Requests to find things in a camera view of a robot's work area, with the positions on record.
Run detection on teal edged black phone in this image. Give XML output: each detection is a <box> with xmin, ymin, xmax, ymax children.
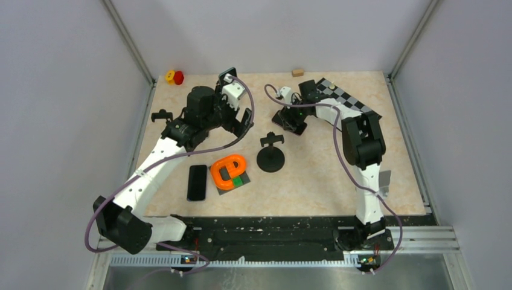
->
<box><xmin>218</xmin><ymin>67</ymin><xmax>237</xmax><ymax>87</ymax></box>

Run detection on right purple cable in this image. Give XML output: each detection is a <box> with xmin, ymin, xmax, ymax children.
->
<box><xmin>264</xmin><ymin>84</ymin><xmax>404</xmax><ymax>275</ymax></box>

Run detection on red toy block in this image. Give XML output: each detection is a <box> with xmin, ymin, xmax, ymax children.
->
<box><xmin>173</xmin><ymin>71</ymin><xmax>184</xmax><ymax>85</ymax></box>

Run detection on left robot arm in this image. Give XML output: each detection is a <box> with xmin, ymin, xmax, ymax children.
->
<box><xmin>84</xmin><ymin>80</ymin><xmax>255</xmax><ymax>254</ymax></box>

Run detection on green building brick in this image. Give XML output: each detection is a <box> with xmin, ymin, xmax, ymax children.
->
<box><xmin>231</xmin><ymin>176</ymin><xmax>243</xmax><ymax>188</ymax></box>

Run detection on grey building baseplate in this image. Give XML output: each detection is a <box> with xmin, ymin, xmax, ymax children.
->
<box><xmin>208</xmin><ymin>166</ymin><xmax>251</xmax><ymax>196</ymax></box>

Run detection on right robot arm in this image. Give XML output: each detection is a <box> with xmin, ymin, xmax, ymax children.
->
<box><xmin>273</xmin><ymin>79</ymin><xmax>386</xmax><ymax>250</ymax></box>

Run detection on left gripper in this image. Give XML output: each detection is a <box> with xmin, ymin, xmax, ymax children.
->
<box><xmin>202</xmin><ymin>85</ymin><xmax>253</xmax><ymax>138</ymax></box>

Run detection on black phone with purple edge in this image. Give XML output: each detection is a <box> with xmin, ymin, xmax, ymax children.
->
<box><xmin>272</xmin><ymin>111</ymin><xmax>307</xmax><ymax>136</ymax></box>

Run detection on yellow toy block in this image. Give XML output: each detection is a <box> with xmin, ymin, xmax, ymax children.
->
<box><xmin>165</xmin><ymin>70</ymin><xmax>176</xmax><ymax>85</ymax></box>

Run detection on white plastic phone holder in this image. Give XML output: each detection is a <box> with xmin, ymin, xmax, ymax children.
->
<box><xmin>379</xmin><ymin>170</ymin><xmax>392</xmax><ymax>199</ymax></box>

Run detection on black phone stand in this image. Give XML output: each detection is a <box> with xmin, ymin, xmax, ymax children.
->
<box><xmin>257</xmin><ymin>132</ymin><xmax>285</xmax><ymax>173</ymax></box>
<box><xmin>150</xmin><ymin>109</ymin><xmax>173</xmax><ymax>123</ymax></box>

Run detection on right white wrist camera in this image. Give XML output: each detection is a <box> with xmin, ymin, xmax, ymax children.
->
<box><xmin>277</xmin><ymin>86</ymin><xmax>293</xmax><ymax>104</ymax></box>

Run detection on black grey chessboard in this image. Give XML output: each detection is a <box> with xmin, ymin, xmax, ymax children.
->
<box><xmin>315</xmin><ymin>78</ymin><xmax>373</xmax><ymax>113</ymax></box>

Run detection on small wooden block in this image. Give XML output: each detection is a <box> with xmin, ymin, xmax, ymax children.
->
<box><xmin>292</xmin><ymin>68</ymin><xmax>305</xmax><ymax>77</ymax></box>

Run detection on orange plastic ring toy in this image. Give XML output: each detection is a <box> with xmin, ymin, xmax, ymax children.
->
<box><xmin>210</xmin><ymin>154</ymin><xmax>247</xmax><ymax>191</ymax></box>

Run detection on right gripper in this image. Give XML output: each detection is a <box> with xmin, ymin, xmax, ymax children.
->
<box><xmin>279</xmin><ymin>95</ymin><xmax>311</xmax><ymax>132</ymax></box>

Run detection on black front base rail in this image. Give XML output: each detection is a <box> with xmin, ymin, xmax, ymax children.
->
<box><xmin>118</xmin><ymin>215</ymin><xmax>401</xmax><ymax>263</ymax></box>

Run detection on black phone lower left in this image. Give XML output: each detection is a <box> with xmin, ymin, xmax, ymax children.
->
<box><xmin>187</xmin><ymin>165</ymin><xmax>208</xmax><ymax>202</ymax></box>

